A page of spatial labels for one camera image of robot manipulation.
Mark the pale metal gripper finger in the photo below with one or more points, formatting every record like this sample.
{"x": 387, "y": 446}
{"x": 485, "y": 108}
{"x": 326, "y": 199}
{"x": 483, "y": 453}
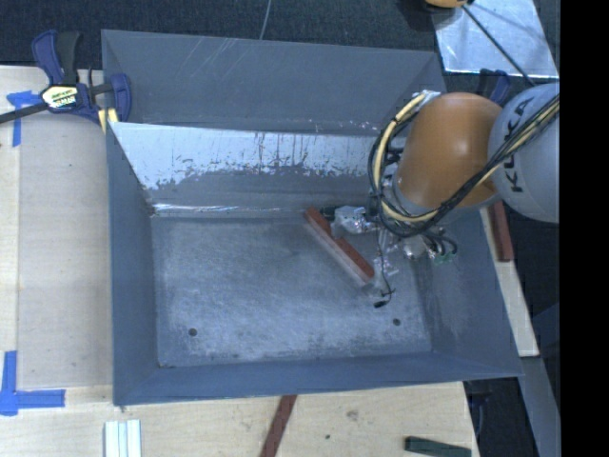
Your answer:
{"x": 391, "y": 264}
{"x": 378, "y": 274}

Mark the red-brown flat block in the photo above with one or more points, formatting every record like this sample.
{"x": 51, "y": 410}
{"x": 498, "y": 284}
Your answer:
{"x": 278, "y": 424}
{"x": 340, "y": 245}
{"x": 502, "y": 231}

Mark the grey metal bin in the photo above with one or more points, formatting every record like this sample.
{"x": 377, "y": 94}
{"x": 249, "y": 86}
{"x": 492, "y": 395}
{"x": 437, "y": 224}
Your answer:
{"x": 266, "y": 279}

